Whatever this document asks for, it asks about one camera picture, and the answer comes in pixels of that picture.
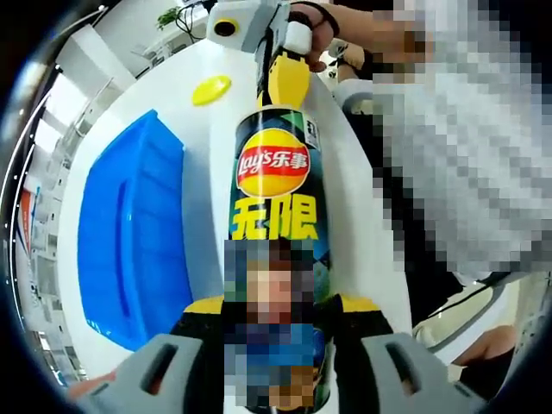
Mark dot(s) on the white table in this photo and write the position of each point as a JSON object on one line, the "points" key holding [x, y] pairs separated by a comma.
{"points": [[207, 172]]}

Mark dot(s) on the person's black trousers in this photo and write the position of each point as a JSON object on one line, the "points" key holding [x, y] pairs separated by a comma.
{"points": [[422, 259]]}

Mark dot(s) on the person's bare leg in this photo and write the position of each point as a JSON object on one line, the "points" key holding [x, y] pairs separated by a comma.
{"points": [[487, 353]]}

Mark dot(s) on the person's right hand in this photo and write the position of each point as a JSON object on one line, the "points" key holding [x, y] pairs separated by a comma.
{"points": [[345, 21]]}

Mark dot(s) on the yellow plastic container lid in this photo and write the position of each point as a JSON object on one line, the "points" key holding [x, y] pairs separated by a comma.
{"points": [[211, 90]]}

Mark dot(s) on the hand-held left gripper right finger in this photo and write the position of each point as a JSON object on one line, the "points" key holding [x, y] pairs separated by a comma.
{"points": [[388, 375]]}

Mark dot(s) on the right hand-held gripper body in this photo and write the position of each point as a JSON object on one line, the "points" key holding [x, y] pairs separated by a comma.
{"points": [[250, 21]]}

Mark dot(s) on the dark printed chip container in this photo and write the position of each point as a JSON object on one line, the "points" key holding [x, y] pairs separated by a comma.
{"points": [[276, 172]]}

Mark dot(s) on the large green potted plant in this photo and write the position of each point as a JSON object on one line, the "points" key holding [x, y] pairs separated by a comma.
{"points": [[170, 17]]}

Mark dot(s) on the blue plastic box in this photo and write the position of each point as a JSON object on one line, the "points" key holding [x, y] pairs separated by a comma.
{"points": [[129, 233]]}

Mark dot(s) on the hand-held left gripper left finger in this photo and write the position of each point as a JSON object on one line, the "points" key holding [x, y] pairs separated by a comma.
{"points": [[142, 379]]}

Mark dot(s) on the person's left hand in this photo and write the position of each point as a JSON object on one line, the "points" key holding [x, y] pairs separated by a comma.
{"points": [[92, 384]]}

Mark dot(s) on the worn white black device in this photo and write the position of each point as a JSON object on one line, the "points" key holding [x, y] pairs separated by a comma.
{"points": [[351, 58]]}

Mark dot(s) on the orange blue wall banner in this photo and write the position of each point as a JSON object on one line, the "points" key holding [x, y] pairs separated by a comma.
{"points": [[30, 224]]}

